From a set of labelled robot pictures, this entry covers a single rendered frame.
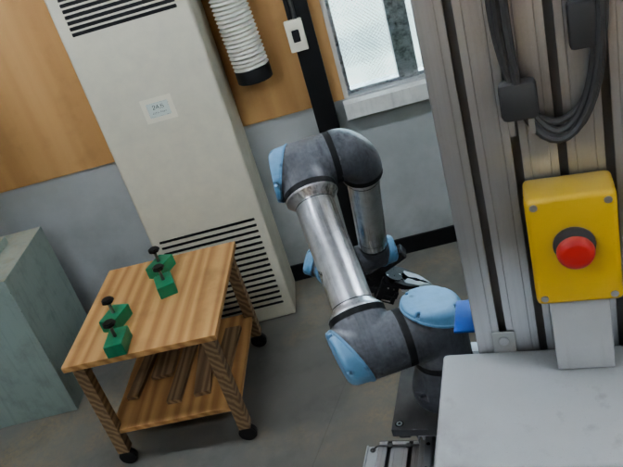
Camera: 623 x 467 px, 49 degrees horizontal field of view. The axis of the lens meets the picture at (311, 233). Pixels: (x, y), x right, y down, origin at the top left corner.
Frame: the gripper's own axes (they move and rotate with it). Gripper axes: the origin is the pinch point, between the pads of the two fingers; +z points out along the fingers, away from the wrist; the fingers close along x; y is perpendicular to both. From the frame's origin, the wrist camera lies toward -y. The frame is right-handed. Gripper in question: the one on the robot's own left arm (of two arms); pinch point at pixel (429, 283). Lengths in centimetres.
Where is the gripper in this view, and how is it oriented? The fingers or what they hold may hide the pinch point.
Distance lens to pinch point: 195.5
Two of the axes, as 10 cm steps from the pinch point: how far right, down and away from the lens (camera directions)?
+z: 9.7, 2.4, 1.0
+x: -0.3, 4.9, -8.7
